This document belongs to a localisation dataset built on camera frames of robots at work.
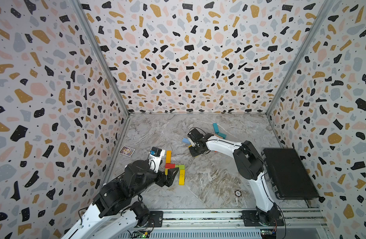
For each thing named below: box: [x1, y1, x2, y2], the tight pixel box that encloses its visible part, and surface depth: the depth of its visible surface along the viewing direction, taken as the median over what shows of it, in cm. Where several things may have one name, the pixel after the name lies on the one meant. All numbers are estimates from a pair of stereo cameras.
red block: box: [165, 163, 176, 169], surface depth 94 cm
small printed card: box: [118, 145, 136, 158], surface depth 99 cm
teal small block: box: [217, 132, 228, 139], surface depth 111 cm
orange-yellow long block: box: [166, 150, 172, 164], surface depth 97 cm
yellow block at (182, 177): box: [179, 169, 186, 186], surface depth 89 cm
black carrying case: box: [261, 148, 320, 200], surface depth 84 cm
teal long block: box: [212, 122, 220, 134], surface depth 116 cm
